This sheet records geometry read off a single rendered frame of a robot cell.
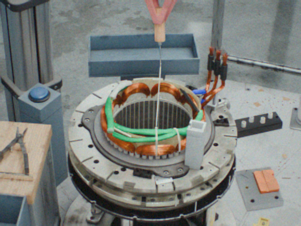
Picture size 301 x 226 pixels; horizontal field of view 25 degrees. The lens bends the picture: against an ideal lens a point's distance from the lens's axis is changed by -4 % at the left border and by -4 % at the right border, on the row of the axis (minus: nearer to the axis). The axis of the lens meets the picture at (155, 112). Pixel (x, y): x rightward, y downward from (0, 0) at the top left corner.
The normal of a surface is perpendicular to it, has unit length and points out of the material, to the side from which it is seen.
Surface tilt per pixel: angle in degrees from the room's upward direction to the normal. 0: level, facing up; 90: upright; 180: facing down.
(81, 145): 0
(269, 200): 0
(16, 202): 90
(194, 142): 90
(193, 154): 90
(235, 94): 0
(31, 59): 90
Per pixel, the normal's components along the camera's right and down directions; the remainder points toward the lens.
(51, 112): 0.82, 0.38
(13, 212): -0.07, 0.63
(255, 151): 0.02, -0.77
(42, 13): 0.61, 0.51
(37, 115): -0.58, 0.51
